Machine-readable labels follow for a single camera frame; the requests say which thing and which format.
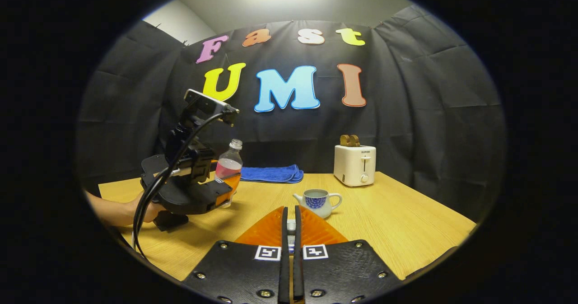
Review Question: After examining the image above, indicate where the blue towel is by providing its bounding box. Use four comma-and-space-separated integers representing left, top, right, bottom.
239, 164, 304, 184

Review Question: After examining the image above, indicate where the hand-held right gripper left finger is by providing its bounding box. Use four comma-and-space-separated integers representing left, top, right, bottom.
183, 206, 290, 304

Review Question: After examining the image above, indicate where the white teacup blue flower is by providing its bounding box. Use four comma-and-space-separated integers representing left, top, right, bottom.
293, 189, 343, 219

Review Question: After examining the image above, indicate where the clear water bottle pink label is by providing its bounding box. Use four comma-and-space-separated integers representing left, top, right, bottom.
214, 139, 243, 208

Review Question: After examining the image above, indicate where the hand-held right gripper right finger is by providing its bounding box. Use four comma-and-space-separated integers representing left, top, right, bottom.
294, 206, 402, 304

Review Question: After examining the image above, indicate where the white toaster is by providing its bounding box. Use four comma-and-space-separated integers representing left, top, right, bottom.
333, 145, 377, 187

